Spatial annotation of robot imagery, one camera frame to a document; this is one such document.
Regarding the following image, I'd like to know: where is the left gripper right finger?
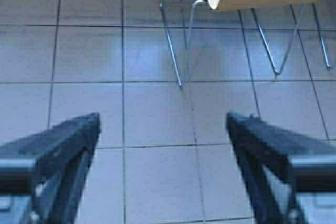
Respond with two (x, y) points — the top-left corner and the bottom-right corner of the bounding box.
(226, 112), (335, 223)

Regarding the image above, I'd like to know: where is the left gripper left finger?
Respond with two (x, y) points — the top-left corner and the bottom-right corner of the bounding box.
(1, 113), (101, 223)

